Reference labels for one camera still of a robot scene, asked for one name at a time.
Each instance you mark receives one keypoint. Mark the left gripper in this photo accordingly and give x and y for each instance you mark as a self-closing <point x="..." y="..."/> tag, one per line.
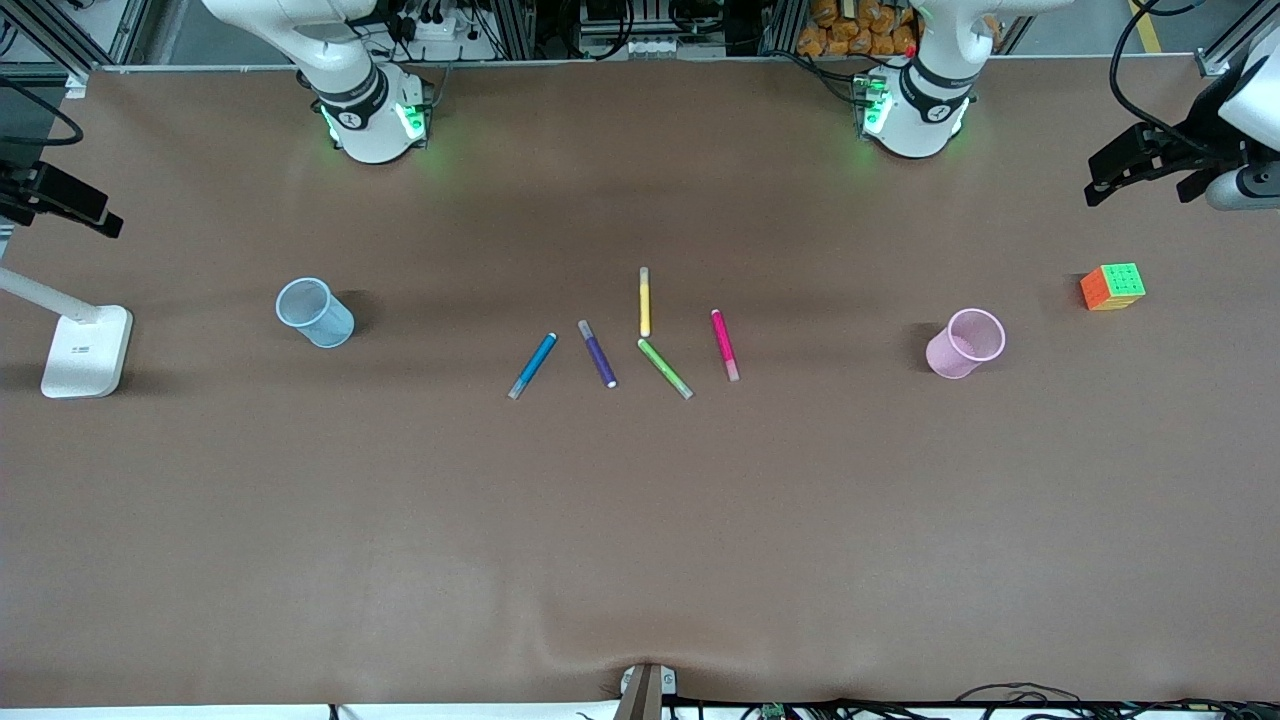
<point x="1192" y="146"/>

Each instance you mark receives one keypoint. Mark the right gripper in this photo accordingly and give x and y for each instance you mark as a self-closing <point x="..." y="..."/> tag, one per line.
<point x="22" y="186"/>

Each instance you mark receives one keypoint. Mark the pink marker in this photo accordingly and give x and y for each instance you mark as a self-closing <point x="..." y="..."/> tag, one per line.
<point x="723" y="340"/>

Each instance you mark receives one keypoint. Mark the blue marker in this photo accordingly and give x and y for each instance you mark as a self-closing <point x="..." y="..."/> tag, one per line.
<point x="533" y="365"/>

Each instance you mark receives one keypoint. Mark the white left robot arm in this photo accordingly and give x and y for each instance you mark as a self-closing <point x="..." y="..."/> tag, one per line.
<point x="915" y="120"/>

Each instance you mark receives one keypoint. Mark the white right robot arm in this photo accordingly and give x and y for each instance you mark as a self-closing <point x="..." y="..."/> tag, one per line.
<point x="365" y="120"/>

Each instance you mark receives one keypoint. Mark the colourful puzzle cube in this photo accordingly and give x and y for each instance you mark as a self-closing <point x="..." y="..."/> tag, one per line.
<point x="1110" y="288"/>

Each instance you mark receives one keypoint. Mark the white lamp stand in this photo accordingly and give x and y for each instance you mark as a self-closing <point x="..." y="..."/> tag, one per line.
<point x="85" y="350"/>

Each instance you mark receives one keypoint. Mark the pink mesh cup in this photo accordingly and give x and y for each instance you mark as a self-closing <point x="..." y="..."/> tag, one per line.
<point x="945" y="355"/>

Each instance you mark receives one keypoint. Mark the light blue mesh cup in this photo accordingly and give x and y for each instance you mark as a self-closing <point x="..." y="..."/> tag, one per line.
<point x="325" y="325"/>

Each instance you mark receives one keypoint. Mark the orange snack bag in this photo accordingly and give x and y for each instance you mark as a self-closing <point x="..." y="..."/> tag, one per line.
<point x="850" y="30"/>

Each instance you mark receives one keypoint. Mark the white power strip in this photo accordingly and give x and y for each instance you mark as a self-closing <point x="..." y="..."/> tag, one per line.
<point x="445" y="40"/>

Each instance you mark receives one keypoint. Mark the yellow marker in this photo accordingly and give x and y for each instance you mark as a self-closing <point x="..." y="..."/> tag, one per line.
<point x="645" y="310"/>

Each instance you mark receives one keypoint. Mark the green marker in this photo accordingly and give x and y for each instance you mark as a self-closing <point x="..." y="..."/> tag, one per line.
<point x="662" y="366"/>

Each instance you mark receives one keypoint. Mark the purple marker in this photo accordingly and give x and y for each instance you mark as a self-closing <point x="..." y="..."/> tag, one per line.
<point x="597" y="355"/>

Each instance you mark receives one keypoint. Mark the aluminium frame post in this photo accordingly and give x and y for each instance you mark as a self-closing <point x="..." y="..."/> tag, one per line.
<point x="1235" y="45"/>
<point x="60" y="35"/>

